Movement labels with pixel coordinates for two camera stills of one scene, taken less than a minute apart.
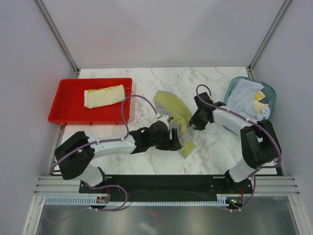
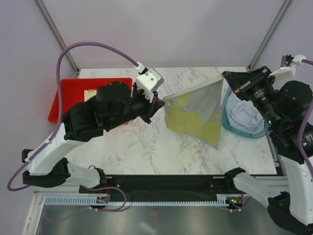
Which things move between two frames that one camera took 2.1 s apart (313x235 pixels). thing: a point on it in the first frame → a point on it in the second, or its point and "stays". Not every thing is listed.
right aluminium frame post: x=254 y=60 stays
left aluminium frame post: x=49 y=25 stays
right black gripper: x=193 y=120 → x=242 y=80
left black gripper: x=173 y=144 → x=152 y=107
